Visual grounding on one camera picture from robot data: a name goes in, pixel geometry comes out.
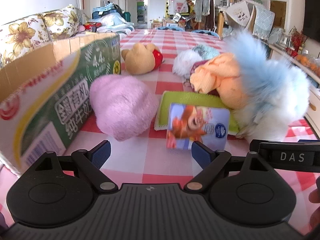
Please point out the red checkered tablecloth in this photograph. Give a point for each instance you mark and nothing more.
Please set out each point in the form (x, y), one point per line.
(150, 160)

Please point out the cork wall panel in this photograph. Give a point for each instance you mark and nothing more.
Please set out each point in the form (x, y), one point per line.
(277, 8)

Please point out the dark blue bag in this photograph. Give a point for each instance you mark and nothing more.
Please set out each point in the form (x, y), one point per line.
(105, 11)

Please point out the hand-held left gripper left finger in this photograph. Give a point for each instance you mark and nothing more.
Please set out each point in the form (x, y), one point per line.
(101, 153)

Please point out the green printed cardboard box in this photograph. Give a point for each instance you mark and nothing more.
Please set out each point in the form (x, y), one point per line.
(75, 80)

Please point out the white fluffy plush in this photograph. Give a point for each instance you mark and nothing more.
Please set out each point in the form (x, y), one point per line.
(182, 63)

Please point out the red box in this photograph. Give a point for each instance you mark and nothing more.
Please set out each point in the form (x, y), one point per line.
(92, 25)

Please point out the stacked green plastic bins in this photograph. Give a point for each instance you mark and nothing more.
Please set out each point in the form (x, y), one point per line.
(141, 10)

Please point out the floral sofa cushion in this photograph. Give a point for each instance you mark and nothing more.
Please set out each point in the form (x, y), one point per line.
(22, 35)
(62, 20)

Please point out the green square pad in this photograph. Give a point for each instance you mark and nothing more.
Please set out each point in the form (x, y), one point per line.
(190, 97)

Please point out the green suitcase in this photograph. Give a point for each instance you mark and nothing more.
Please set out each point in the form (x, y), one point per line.
(127, 17)

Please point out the dark brown garment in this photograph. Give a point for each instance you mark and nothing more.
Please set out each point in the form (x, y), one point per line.
(213, 12)

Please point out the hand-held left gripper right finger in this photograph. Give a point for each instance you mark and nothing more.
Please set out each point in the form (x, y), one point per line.
(200, 152)

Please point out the blue stool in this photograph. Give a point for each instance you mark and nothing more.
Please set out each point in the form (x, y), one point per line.
(165, 27)
(203, 32)

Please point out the glass kettle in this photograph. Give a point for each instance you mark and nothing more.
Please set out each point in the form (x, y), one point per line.
(285, 38)

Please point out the person's right hand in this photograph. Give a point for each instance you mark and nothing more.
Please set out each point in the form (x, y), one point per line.
(314, 196)

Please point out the pile of oranges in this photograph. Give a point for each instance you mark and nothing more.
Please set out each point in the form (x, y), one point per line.
(310, 63)

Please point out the light blue plastic bag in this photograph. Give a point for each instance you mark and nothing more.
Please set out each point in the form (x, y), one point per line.
(112, 21)

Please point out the blue lace chair cover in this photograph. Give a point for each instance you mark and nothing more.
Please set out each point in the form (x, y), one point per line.
(262, 21)

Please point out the light blue hanging cloth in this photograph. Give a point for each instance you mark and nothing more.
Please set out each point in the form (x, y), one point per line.
(202, 6)

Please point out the red flower decoration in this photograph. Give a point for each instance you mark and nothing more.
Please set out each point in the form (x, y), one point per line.
(297, 37)

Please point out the white pink plastic bag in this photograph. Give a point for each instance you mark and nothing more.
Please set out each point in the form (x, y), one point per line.
(180, 7)

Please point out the teal knit hat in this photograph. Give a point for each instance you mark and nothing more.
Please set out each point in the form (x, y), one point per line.
(208, 51)

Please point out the pink plush hat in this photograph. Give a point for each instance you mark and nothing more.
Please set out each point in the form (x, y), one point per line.
(120, 105)

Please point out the black television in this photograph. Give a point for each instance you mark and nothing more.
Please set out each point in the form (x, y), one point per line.
(313, 10)

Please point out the tan bear plush toy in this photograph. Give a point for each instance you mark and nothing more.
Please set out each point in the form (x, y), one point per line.
(140, 60)

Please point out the blue white fluffy toy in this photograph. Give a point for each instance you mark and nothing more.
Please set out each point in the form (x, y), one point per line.
(275, 92)

